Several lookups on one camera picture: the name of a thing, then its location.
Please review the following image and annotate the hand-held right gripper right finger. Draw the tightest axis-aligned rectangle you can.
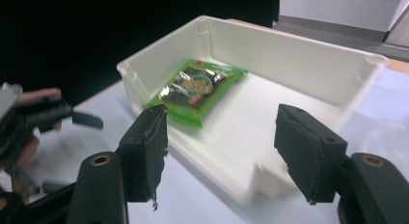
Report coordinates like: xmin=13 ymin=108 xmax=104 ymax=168
xmin=274 ymin=103 xmax=349 ymax=207

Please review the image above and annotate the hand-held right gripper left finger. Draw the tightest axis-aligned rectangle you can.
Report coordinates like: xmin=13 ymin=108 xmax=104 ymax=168
xmin=115 ymin=103 xmax=169 ymax=205

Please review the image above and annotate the green snack packet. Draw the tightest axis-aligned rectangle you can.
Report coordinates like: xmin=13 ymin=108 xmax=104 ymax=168
xmin=142 ymin=57 xmax=249 ymax=129

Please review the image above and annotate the white plastic bin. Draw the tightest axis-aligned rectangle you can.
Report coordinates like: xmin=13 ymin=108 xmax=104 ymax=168
xmin=116 ymin=14 xmax=389 ymax=208

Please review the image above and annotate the white table mat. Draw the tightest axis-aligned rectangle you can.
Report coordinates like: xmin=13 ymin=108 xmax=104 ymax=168
xmin=6 ymin=68 xmax=409 ymax=224

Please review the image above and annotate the dark curtain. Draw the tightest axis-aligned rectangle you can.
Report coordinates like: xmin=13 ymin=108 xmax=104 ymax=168
xmin=0 ymin=0 xmax=282 ymax=106

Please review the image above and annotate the white panel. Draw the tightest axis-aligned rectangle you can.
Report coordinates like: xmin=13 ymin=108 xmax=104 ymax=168
xmin=279 ymin=0 xmax=409 ymax=33

